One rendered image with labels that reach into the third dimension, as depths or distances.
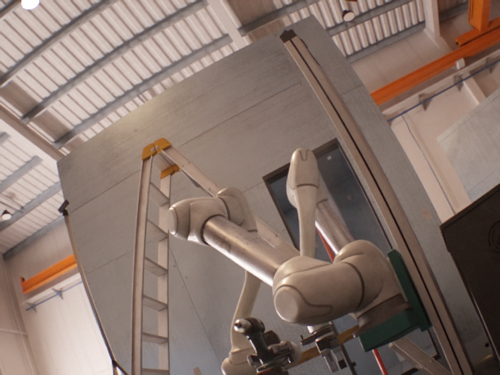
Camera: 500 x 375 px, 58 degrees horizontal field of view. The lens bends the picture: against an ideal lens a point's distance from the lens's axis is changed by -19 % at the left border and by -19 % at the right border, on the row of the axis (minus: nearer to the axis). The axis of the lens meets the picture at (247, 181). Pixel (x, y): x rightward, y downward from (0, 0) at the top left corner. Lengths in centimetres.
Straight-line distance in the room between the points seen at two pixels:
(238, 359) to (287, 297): 58
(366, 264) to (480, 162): 601
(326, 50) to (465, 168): 388
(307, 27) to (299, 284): 313
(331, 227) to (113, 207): 229
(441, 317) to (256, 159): 250
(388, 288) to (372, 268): 8
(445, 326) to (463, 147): 602
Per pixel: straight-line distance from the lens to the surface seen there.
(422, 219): 348
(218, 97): 409
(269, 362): 156
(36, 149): 1158
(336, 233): 221
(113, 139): 438
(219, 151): 390
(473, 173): 739
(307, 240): 208
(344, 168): 690
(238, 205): 189
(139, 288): 300
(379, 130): 370
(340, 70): 396
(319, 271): 137
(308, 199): 209
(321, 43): 412
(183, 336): 370
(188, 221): 176
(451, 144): 754
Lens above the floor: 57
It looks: 25 degrees up
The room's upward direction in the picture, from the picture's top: 25 degrees counter-clockwise
